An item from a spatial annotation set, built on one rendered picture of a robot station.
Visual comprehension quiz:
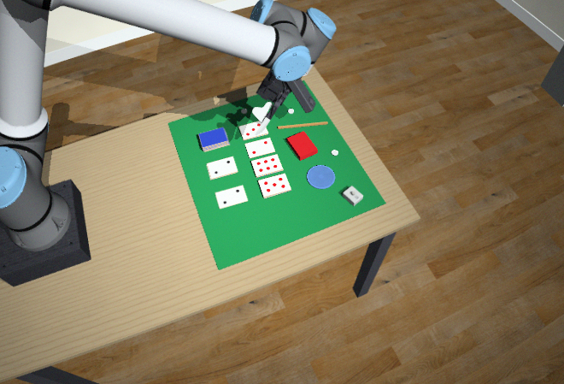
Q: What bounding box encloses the blue round disc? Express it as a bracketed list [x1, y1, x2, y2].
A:
[307, 165, 335, 189]

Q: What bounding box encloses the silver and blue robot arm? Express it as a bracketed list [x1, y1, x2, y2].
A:
[0, 0, 336, 251]

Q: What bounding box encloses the red rectangular block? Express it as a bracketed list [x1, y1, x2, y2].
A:
[287, 132, 318, 161]

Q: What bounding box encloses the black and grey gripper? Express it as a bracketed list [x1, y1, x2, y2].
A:
[252, 69, 291, 135]

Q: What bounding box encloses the blue rectangular tile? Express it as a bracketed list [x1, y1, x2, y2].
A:
[198, 127, 228, 148]

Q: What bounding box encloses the green felt mat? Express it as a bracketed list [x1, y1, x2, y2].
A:
[168, 80, 386, 270]

